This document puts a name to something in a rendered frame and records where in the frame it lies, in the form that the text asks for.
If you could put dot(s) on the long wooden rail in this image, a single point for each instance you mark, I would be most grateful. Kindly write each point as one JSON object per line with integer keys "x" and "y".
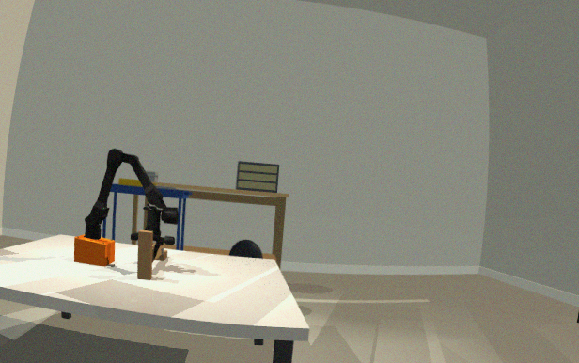
{"x": 159, "y": 252}

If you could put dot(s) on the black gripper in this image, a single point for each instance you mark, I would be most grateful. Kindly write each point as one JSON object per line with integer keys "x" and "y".
{"x": 155, "y": 227}

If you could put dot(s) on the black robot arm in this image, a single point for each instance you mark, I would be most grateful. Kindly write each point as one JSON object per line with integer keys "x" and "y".
{"x": 100, "y": 211}

